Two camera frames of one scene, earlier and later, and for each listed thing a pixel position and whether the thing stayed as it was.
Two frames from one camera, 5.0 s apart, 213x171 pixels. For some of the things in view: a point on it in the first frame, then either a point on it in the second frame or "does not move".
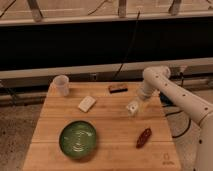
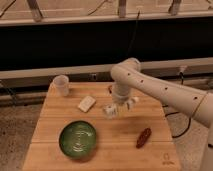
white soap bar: x=86 y=104 does not move
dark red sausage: x=143 y=137 does not move
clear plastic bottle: x=132 y=108 to x=110 y=110
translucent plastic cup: x=60 y=86 does not move
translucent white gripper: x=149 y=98 to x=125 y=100
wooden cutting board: x=124 y=142 does not move
